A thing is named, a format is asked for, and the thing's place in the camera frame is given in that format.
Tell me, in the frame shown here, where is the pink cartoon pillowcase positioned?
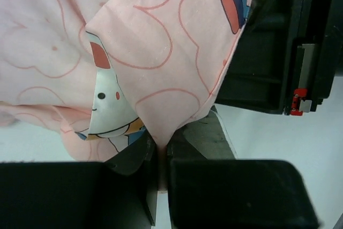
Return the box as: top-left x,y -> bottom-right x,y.
1,0 -> 252,190

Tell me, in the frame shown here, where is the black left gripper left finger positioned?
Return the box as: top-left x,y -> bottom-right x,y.
1,132 -> 157,228

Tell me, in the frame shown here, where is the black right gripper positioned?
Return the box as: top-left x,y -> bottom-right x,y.
215,0 -> 342,116

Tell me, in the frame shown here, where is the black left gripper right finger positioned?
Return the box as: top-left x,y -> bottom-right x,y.
167,130 -> 319,228

